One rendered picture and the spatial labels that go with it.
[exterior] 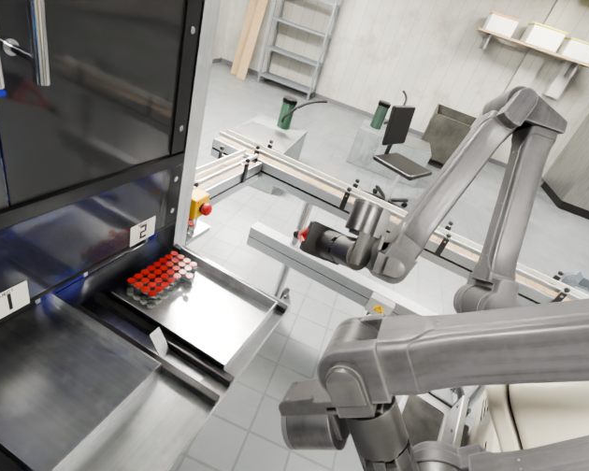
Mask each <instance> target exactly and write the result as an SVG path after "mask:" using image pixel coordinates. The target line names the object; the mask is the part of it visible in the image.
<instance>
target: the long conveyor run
mask: <svg viewBox="0 0 589 471"><path fill-rule="evenodd" d="M228 134H229V135H228ZM219 135H220V136H221V137H218V138H213V142H212V148H211V154H210V155H211V156H213V157H215V158H217V159H218V157H219V151H221V150H220V146H224V151H223V155H225V156H227V155H230V154H232V153H235V152H237V151H240V150H244V149H247V151H246V153H244V156H245V157H250V156H253V155H254V154H256V153H257V154H258V158H256V159H254V161H255V162H261V163H262V167H261V171H260V175H259V179H261V180H263V181H265V182H267V183H269V184H271V185H273V186H275V187H277V188H279V189H281V190H283V191H285V192H287V193H290V194H292V195H294V196H296V197H298V198H300V199H302V200H304V201H306V202H308V203H310V204H312V205H314V206H316V207H319V208H321V209H323V210H325V211H327V212H329V213H331V214H333V215H335V216H337V217H339V218H341V219H342V220H345V221H346V220H347V219H348V218H349V215H350V212H351V210H352V205H353V203H354V200H355V198H360V199H365V200H367V201H370V202H373V201H374V202H373V203H375V202H376V203H375V204H377V203H378V205H380V206H381V205H382V207H383V206H384V208H387V207H388V208H387V209H389V208H390V209H389V210H390V212H391V217H390V220H389V223H388V226H387V230H386V233H385V236H386V237H387V236H388V235H389V234H390V232H391V231H392V230H393V229H394V228H395V227H396V226H397V225H398V224H399V223H400V222H401V221H402V220H403V218H404V217H405V216H406V215H407V213H408V212H407V211H405V210H403V209H401V208H399V207H395V206H393V205H391V204H389V203H387V202H385V201H382V200H380V199H379V198H377V197H375V196H372V195H370V194H368V193H365V192H363V191H360V190H358V189H357V188H358V184H357V183H359V182H360V179H358V178H357V179H356V180H355V182H356V183H353V185H352V186H351V185H348V184H346V183H344V182H342V181H340V180H337V179H335V178H332V177H330V176H328V175H326V174H324V173H322V172H320V171H318V170H316V169H313V168H311V167H309V166H307V165H305V164H301V163H299V162H298V161H296V160H294V159H291V158H289V157H287V156H285V155H283V154H281V153H278V152H276V151H274V150H273V149H272V147H273V146H272V145H271V144H273V140H271V139H270V140H269V143H270V144H268V145H267V147H265V146H263V145H261V144H259V143H256V142H254V141H252V140H250V139H248V138H247V137H244V136H241V135H239V134H237V133H234V132H232V131H230V130H228V129H226V133H224V132H221V131H220V132H219ZM240 139H241V140H240ZM242 140H243V141H242ZM244 141H245V142H244ZM246 142H247V143H246ZM248 143H249V144H248ZM252 145H253V146H252ZM254 146H255V147H254ZM264 150H265V151H264ZM270 153H271V154H270ZM272 154H273V155H272ZM274 155H275V156H274ZM276 156H278V157H276ZM279 157H280V158H279ZM282 159H283V160H282ZM284 160H285V161H284ZM286 161H287V162H286ZM288 162H289V163H288ZM300 167H301V168H300ZM302 168H304V169H302ZM305 169H306V170H305ZM307 170H308V171H307ZM310 172H311V173H310ZM312 173H313V174H312ZM314 174H316V175H314ZM317 175H318V176H317ZM327 179H328V180H327ZM329 180H330V181H329ZM331 181H332V182H331ZM333 182H334V183H333ZM335 183H336V184H335ZM338 185H340V186H338ZM341 186H342V187H341ZM343 187H344V188H343ZM345 188H346V189H345ZM359 194H360V195H359ZM361 195H362V196H361ZM363 196H364V197H363ZM365 197H366V198H365ZM367 198H368V199H367ZM369 199H370V200H369ZM371 200H372V201H371ZM397 212H398V213H397ZM399 213H400V214H399ZM401 214H403V215H405V216H403V215H401ZM448 224H449V225H446V226H445V228H441V227H438V228H437V229H436V230H437V231H435V232H434V234H432V235H431V237H430V238H429V240H428V241H427V243H426V245H425V248H424V250H423V251H422V253H421V254H420V255H419V256H420V257H422V258H424V259H426V260H427V261H429V262H432V263H434V264H437V265H439V266H441V267H443V268H445V269H447V270H449V271H451V272H453V273H454V274H456V275H458V276H461V277H463V278H466V279H467V278H468V275H469V273H472V272H473V269H474V267H475V265H476V264H477V262H478V260H479V258H480V255H481V250H482V248H483V246H481V245H479V244H476V243H474V242H472V241H470V240H468V239H466V238H463V237H461V236H459V235H457V234H455V233H452V232H450V230H451V229H452V227H451V226H452V225H453V222H452V221H449V222H448ZM440 232H441V233H440ZM386 237H385V238H386ZM452 237H453V238H452ZM456 239H457V240H456ZM458 240H459V241H458ZM460 241H461V242H460ZM462 242H463V243H462ZM464 243H466V244H467V245H466V244H464ZM470 246H471V247H470ZM472 247H473V248H472ZM474 248H475V249H474ZM476 249H478V250H476ZM516 267H518V268H516V272H515V276H516V279H515V282H516V283H517V284H519V285H520V286H521V287H520V290H519V293H518V296H517V299H518V301H519V303H520V305H521V306H530V305H537V304H546V303H554V302H562V301H570V300H578V299H583V298H584V299H586V298H589V295H588V294H586V293H583V292H580V291H578V290H576V289H574V288H572V287H570V286H568V285H566V284H564V283H562V282H560V281H558V280H559V279H560V278H561V277H560V276H563V275H564V272H563V271H558V272H557V273H558V275H554V276H553V277H552V278H550V277H548V276H545V275H543V274H541V273H540V272H538V271H536V270H533V269H531V268H529V267H527V266H525V265H523V264H519V263H517V266H516ZM519 268H520V269H519ZM521 269H522V270H521ZM523 270H524V271H523ZM526 272H528V273H530V274H528V273H526ZM531 274H532V275H531ZM533 275H534V276H533ZM540 278H542V279H540ZM545 280H546V281H545ZM547 281H548V282H547ZM555 285H556V286H555ZM557 286H558V287H557ZM559 287H560V288H559ZM561 288H562V289H561ZM563 289H564V290H563ZM573 293H574V294H573ZM575 294H576V295H575ZM577 295H578V296H577ZM579 296H580V297H579Z"/></svg>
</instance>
